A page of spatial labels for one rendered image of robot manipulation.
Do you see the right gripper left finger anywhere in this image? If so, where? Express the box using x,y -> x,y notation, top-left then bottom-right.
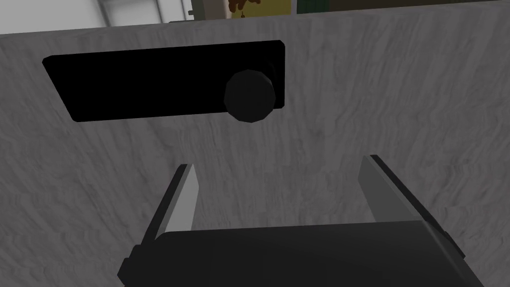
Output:
142,163 -> 199,243

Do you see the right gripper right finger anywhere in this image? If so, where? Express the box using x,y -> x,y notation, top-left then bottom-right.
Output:
357,154 -> 466,260

